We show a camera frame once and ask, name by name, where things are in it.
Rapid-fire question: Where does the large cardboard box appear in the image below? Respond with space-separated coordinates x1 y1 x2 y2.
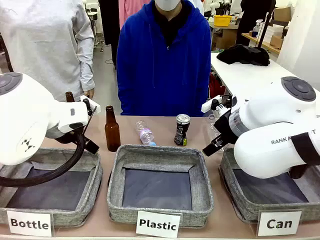
214 28 238 51

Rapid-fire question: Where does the crushed black can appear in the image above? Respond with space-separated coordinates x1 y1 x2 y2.
173 113 191 147

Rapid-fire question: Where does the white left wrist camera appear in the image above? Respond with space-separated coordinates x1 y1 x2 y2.
79 95 101 115

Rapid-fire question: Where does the red bag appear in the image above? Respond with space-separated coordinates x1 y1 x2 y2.
209 72 227 100

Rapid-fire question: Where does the white Can sign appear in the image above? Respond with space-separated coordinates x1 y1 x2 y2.
257 210 303 237

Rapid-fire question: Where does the grey basket with Can sign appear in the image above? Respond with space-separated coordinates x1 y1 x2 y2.
219 147 320 225

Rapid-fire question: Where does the white face mask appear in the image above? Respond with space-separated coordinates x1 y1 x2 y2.
154 0 181 11

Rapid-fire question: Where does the grey basket with Plastic sign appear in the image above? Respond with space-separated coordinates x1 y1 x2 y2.
106 144 215 228

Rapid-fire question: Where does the person in grey shirt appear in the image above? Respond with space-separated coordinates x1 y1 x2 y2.
0 0 96 103

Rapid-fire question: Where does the yellow plastic crate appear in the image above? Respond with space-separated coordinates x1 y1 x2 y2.
213 14 233 27

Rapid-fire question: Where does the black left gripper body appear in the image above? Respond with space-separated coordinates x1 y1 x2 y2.
47 128 86 145

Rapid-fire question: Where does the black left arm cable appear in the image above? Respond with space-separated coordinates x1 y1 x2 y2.
0 132 87 188

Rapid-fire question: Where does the small clear purple-label bottle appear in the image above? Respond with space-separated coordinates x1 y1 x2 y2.
135 120 157 147

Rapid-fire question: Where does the grey basket with Bottle sign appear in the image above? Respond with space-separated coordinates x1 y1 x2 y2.
0 147 104 227

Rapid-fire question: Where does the white Bottle sign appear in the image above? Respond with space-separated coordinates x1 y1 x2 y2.
6 209 55 238

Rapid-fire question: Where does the black pole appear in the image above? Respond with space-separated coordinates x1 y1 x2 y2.
257 4 275 50

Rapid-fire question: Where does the clear spray bottle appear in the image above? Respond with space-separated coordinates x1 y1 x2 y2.
251 19 264 38

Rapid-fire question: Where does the black cloth pile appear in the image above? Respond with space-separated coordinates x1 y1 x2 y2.
216 44 272 67

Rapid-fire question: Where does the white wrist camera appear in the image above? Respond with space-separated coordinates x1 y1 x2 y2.
79 95 101 115
201 95 223 113

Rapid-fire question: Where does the white table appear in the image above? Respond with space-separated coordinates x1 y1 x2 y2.
210 51 320 101

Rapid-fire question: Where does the person in blue hoodie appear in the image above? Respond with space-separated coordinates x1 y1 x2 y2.
116 0 212 118

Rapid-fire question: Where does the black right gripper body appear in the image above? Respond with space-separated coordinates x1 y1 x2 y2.
213 111 241 147

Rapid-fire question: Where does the grey-sleeved left forearm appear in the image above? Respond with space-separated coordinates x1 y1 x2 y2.
79 47 96 92

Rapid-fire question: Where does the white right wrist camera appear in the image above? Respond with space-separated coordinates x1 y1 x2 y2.
201 95 223 113

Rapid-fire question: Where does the white Plastic sign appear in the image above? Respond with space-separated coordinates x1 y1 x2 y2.
135 210 183 239

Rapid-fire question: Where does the large clear plastic bottle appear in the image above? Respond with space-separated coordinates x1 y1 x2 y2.
204 113 226 152

